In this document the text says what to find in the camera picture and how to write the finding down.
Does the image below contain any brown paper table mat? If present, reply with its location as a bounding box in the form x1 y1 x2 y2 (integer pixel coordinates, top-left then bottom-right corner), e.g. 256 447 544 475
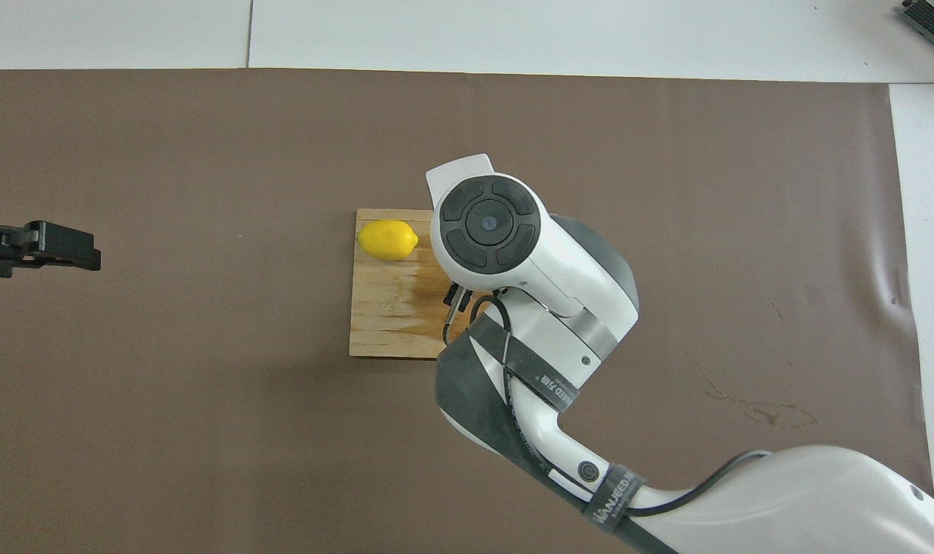
0 68 934 554

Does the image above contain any yellow lemon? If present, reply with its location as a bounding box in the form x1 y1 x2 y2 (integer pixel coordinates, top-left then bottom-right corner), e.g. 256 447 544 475
357 220 420 262

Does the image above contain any wooden cutting board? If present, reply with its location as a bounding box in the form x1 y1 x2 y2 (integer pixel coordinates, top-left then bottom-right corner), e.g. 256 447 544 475
349 209 475 359

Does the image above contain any grey ribbed device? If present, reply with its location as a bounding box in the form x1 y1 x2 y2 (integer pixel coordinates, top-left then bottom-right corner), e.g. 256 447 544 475
898 0 934 43

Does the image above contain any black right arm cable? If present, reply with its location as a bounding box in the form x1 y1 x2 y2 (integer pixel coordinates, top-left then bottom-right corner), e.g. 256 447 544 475
442 285 772 518

